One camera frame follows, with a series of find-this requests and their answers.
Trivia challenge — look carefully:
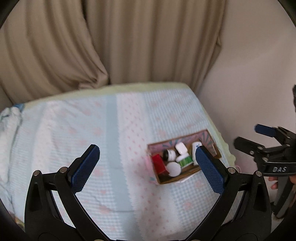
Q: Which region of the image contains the patterned blue pink blanket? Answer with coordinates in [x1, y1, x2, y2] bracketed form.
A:
[1, 88, 230, 240]

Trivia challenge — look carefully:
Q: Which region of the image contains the person's right hand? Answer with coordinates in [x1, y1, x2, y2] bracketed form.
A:
[268, 174, 296, 190]

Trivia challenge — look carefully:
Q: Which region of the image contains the crumpled white blue cloth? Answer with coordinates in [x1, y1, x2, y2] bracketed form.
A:
[1, 104, 25, 164]

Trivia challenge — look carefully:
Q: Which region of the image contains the red rectangular box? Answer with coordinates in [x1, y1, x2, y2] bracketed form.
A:
[152, 154, 168, 175]

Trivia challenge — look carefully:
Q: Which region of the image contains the white jar with black lid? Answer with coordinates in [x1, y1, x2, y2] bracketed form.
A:
[163, 149, 177, 162]

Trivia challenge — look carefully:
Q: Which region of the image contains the white medicine bottle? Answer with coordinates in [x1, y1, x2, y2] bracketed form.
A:
[191, 141, 204, 166]

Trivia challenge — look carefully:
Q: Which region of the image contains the green labelled white jar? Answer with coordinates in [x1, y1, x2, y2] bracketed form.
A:
[176, 153, 193, 169]

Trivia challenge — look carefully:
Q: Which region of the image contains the beige curtain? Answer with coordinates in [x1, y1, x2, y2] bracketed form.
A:
[1, 1, 226, 103]

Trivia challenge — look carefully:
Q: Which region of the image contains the cardboard box with pink flaps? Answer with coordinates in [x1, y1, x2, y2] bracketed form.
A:
[145, 130, 221, 185]

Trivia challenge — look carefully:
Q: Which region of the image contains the small white case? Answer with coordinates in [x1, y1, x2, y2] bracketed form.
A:
[175, 142, 188, 155]

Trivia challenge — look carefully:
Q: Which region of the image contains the white round lid jar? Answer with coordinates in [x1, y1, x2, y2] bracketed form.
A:
[166, 162, 182, 177]

